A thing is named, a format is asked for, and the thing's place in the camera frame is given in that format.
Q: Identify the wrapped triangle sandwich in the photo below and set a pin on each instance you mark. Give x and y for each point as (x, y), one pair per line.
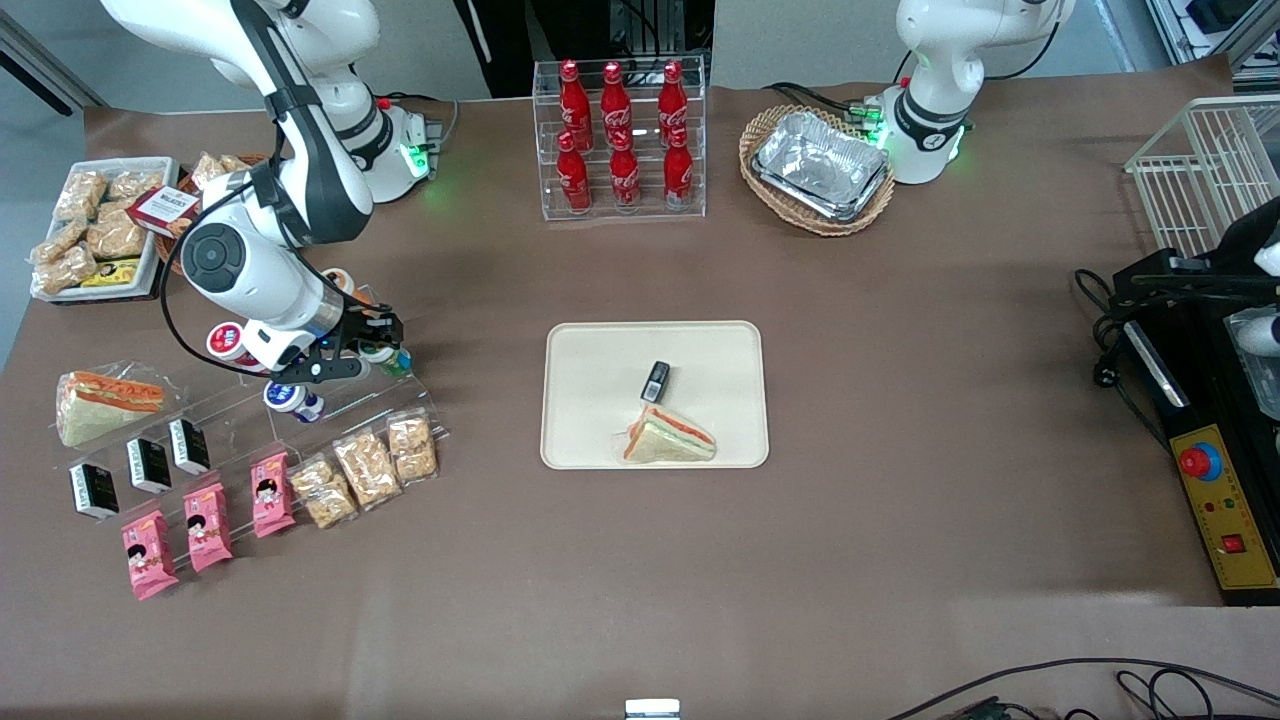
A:
(668, 440)
(105, 405)

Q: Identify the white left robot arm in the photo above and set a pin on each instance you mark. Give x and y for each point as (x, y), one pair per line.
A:
(935, 60)

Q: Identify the green lid gum bottle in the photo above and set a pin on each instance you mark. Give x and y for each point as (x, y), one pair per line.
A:
(398, 360)

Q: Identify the grey connector box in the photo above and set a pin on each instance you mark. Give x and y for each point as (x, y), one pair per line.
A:
(425, 135)

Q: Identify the clear plastic cover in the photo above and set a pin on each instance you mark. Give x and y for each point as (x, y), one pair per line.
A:
(1255, 360)

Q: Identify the white plastic bin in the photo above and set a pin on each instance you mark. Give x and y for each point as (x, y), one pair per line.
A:
(172, 168)

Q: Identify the aluminium frame shelf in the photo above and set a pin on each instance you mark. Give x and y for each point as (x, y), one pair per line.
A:
(1220, 35)

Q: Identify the aluminium foil tray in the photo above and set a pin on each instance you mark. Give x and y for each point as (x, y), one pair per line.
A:
(820, 160)

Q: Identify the person body brown jacket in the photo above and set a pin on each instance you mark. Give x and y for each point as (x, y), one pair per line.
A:
(500, 50)

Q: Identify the red emergency stop button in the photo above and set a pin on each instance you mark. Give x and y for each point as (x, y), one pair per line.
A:
(1200, 461)

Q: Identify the clear acrylic stepped stand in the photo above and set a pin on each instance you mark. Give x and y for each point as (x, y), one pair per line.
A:
(330, 420)

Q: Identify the light wicker basket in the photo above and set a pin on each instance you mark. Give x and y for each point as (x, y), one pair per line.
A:
(765, 130)

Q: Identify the small black packet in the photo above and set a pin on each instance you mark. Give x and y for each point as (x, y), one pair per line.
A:
(656, 381)
(149, 465)
(94, 491)
(189, 446)

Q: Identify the grey metal bar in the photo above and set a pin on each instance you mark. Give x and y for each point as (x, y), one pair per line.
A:
(50, 60)

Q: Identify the yellow snack packet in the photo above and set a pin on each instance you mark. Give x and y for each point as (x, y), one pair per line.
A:
(112, 273)

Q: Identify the blue lid gum bottle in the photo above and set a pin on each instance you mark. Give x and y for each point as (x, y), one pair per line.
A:
(290, 400)

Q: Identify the black yellow control box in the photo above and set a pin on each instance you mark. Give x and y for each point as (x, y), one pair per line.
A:
(1230, 520)

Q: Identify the pink snack packet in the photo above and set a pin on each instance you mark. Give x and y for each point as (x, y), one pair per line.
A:
(208, 527)
(272, 495)
(149, 555)

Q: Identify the clear acrylic bottle rack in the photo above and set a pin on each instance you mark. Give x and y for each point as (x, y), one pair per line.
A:
(620, 215)

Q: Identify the cream plastic tray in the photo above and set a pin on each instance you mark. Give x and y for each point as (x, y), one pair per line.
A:
(600, 420)

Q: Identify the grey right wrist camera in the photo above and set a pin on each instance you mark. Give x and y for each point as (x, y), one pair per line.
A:
(322, 370)

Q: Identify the red lid gum bottle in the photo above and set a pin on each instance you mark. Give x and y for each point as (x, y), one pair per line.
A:
(225, 340)

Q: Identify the red cola bottle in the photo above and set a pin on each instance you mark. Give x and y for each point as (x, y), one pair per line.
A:
(574, 180)
(672, 100)
(615, 100)
(624, 178)
(678, 175)
(574, 100)

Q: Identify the black device housing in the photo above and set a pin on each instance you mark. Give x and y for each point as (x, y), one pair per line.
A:
(1250, 235)

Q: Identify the red cookie box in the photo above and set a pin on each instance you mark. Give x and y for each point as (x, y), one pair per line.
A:
(160, 208)

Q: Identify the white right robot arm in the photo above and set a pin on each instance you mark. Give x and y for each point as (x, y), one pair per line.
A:
(250, 270)

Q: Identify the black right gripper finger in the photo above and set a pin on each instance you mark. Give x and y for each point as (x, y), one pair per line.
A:
(372, 343)
(380, 322)

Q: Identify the dark brown wicker basket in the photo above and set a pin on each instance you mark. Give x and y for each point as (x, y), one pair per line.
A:
(170, 250)

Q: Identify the clear peanut brittle packet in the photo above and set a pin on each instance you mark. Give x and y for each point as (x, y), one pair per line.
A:
(65, 270)
(412, 449)
(118, 235)
(238, 163)
(135, 186)
(210, 170)
(80, 195)
(58, 242)
(367, 470)
(324, 492)

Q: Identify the dark equipment rack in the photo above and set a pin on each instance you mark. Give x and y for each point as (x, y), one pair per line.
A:
(670, 30)

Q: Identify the orange lid gum bottle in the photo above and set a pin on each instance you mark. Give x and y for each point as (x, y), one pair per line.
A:
(362, 296)

